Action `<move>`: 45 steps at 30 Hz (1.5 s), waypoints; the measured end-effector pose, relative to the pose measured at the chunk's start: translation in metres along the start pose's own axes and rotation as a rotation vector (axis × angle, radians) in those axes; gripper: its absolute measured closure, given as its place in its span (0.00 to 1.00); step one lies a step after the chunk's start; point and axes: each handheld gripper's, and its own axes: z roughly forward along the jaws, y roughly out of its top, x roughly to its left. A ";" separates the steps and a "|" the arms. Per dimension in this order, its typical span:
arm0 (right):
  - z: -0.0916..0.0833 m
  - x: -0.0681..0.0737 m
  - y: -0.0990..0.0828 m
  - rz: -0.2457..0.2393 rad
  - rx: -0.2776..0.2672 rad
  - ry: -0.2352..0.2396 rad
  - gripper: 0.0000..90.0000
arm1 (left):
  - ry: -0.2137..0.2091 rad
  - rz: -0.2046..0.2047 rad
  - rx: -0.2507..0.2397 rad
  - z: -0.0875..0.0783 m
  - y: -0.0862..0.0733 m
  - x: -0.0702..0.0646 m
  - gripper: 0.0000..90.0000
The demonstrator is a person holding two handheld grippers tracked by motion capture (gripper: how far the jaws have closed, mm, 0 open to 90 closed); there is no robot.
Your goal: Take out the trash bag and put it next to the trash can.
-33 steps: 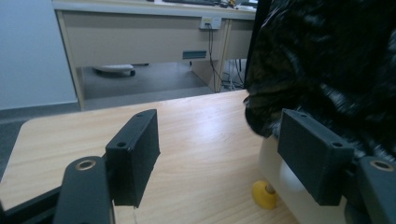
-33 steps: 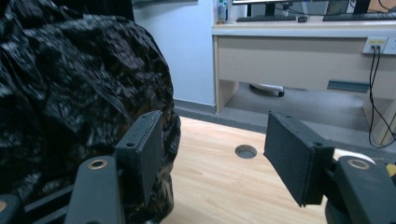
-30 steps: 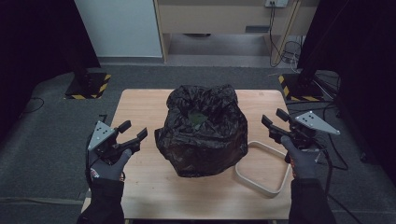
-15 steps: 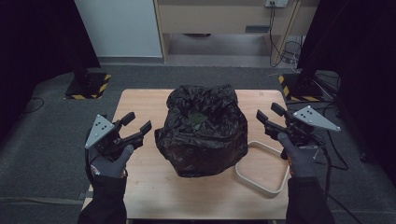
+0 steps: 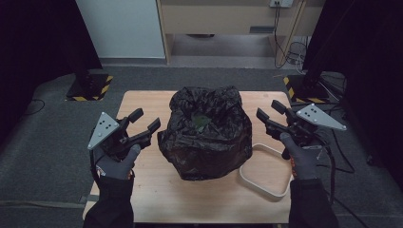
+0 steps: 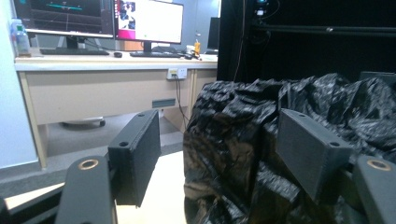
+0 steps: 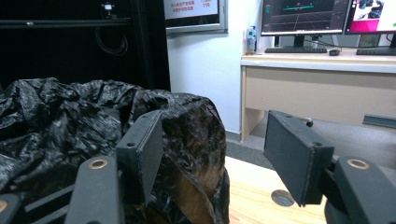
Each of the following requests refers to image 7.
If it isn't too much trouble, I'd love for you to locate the light wooden desk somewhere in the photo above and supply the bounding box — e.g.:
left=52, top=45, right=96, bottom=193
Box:
left=239, top=47, right=396, bottom=143

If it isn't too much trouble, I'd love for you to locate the coiled black cable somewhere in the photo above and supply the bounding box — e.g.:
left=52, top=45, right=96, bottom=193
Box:
left=93, top=25, right=129, bottom=57

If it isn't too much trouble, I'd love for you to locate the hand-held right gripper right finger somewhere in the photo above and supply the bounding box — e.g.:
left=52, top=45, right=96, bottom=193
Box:
left=263, top=109, right=336, bottom=208

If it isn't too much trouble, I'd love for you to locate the grey bracket under desk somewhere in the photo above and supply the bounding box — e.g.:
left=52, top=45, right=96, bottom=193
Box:
left=361, top=114, right=396, bottom=130

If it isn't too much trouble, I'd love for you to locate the black curtain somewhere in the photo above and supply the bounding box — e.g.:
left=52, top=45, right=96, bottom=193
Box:
left=0, top=0, right=172, bottom=91

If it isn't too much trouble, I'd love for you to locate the grey round table cap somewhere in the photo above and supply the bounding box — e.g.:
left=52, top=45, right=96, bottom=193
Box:
left=270, top=189, right=296, bottom=208

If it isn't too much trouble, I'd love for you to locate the black garbage bag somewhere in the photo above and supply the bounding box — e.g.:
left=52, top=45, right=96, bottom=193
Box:
left=0, top=77, right=232, bottom=224

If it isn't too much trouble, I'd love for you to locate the monitor with dark screen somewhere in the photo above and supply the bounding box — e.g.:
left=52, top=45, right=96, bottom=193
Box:
left=260, top=0, right=353, bottom=49

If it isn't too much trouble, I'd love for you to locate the monitor with pink screen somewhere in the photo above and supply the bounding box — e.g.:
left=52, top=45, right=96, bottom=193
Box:
left=343, top=0, right=396, bottom=49

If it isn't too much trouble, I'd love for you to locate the black keyboard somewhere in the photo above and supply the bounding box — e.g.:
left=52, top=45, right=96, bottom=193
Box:
left=263, top=46, right=329, bottom=54
left=355, top=47, right=396, bottom=57

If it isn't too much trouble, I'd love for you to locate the clear water bottle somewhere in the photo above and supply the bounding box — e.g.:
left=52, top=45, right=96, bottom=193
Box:
left=246, top=25, right=259, bottom=56

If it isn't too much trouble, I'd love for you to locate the wall sign board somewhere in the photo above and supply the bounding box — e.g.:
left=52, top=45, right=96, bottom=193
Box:
left=163, top=0, right=229, bottom=35

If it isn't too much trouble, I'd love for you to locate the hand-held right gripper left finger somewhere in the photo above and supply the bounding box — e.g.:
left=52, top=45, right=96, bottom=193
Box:
left=115, top=109, right=164, bottom=208

